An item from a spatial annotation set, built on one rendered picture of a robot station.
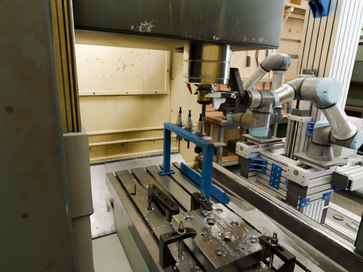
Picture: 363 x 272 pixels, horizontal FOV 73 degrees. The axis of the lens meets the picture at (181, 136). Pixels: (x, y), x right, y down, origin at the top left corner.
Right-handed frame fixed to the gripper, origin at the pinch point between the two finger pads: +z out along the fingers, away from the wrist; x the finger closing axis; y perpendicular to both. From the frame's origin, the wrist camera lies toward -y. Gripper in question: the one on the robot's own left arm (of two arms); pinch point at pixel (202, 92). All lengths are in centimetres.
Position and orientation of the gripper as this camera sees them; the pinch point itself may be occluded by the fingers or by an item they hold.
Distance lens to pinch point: 87.1
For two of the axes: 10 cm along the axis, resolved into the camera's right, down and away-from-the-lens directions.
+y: -0.7, 9.7, 2.5
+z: -8.8, 0.6, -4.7
